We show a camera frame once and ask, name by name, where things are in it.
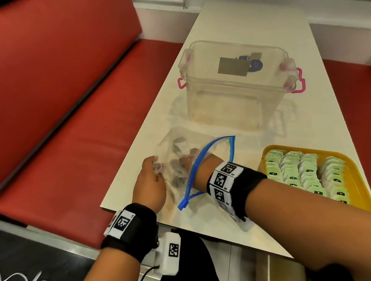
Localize person's left hand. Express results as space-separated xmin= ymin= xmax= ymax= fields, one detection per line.
xmin=125 ymin=154 xmax=171 ymax=218

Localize person's right hand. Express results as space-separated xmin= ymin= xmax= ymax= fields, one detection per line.
xmin=176 ymin=143 xmax=229 ymax=196

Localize clear zip bag blue seal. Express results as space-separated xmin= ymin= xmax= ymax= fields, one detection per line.
xmin=148 ymin=118 xmax=247 ymax=215

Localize rows of green-tagged tea bags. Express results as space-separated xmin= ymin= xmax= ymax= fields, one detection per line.
xmin=262 ymin=137 xmax=353 ymax=217

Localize yellow tray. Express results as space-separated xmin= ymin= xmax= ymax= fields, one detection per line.
xmin=254 ymin=129 xmax=371 ymax=234

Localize person's right forearm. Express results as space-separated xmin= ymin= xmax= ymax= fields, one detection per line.
xmin=240 ymin=161 xmax=371 ymax=281

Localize person's black sleeve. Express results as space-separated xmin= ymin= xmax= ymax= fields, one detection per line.
xmin=306 ymin=259 xmax=355 ymax=281

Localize black left wristband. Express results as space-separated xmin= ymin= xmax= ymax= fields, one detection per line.
xmin=94 ymin=200 xmax=164 ymax=269

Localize black wristband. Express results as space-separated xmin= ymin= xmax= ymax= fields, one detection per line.
xmin=94 ymin=200 xmax=164 ymax=269
xmin=203 ymin=155 xmax=274 ymax=225

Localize black right wristband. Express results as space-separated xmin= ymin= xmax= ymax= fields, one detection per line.
xmin=203 ymin=155 xmax=274 ymax=225

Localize yellow lid under table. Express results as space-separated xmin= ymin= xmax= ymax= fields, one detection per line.
xmin=261 ymin=250 xmax=307 ymax=281

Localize clear storage box pink handles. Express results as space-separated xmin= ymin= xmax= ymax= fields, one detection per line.
xmin=171 ymin=24 xmax=312 ymax=143

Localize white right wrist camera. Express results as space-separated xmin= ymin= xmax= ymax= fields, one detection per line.
xmin=223 ymin=198 xmax=254 ymax=235

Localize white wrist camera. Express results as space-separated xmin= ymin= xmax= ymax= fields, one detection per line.
xmin=223 ymin=198 xmax=254 ymax=235
xmin=153 ymin=230 xmax=187 ymax=279

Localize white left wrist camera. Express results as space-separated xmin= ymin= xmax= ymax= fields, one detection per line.
xmin=153 ymin=230 xmax=187 ymax=279

